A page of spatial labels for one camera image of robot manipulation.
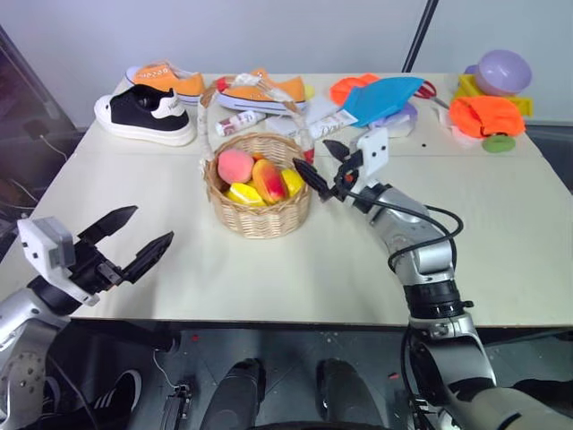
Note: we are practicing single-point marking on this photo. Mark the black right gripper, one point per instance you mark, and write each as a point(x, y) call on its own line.
point(345, 181)

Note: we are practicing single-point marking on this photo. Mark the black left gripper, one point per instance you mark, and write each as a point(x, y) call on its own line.
point(91, 269)

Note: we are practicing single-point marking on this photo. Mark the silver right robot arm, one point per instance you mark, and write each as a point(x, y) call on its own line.
point(427, 269)

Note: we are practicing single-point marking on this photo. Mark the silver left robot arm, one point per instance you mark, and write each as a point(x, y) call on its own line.
point(18, 310)

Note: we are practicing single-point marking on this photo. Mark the yellow fruit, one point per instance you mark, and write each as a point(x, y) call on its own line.
point(293, 181)

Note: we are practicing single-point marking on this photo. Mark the white printed carton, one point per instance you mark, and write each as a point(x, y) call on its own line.
point(333, 123)

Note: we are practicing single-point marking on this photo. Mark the red yellow mango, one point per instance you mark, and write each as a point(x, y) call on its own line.
point(269, 181)

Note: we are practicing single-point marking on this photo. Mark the yellow green small item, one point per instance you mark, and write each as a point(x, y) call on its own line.
point(310, 91)

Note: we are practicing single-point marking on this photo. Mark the orange plastic item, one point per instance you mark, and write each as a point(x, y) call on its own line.
point(347, 86)

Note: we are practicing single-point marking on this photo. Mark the blue folded cloth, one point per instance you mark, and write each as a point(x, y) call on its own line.
point(380, 100)

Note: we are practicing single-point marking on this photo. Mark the white lavender plate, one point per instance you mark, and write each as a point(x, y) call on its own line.
point(400, 123)

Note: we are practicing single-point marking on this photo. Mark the yellow lemon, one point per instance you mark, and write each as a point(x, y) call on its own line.
point(244, 193)

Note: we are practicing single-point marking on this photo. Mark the pink peach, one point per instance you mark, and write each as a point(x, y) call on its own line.
point(235, 165)

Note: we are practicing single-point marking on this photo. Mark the white pink tube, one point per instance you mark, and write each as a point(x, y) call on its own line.
point(237, 122)

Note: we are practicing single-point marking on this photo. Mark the orange canvas sneaker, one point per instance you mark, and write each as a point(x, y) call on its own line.
point(179, 83)
point(250, 92)

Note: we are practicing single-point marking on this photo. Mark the black and white sneaker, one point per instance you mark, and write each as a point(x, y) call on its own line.
point(134, 116)

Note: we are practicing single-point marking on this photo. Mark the white tissue paper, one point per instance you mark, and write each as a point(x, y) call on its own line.
point(447, 123)

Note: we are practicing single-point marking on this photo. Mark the small black device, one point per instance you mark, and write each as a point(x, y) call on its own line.
point(35, 128)

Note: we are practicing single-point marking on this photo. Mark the dark tripod pole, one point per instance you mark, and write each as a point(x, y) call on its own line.
point(418, 36)

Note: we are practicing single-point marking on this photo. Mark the yellow plastic block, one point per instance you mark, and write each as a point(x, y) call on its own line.
point(465, 87)

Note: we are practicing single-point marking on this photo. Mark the black striped shoe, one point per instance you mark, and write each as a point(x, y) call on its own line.
point(112, 403)

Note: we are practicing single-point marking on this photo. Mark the orange crumpled cloth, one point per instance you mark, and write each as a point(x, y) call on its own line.
point(485, 116)

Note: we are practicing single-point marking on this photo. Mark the black foot pedal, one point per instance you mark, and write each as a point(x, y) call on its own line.
point(179, 403)

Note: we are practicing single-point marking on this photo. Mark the green round toy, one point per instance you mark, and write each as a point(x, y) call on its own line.
point(499, 144)

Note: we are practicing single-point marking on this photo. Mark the dark rounded shape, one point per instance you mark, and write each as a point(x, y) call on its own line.
point(233, 394)
point(347, 394)

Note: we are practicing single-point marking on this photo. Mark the lavender bowl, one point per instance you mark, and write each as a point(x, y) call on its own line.
point(503, 74)

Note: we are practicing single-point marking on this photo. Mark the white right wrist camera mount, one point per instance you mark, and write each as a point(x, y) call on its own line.
point(373, 154)

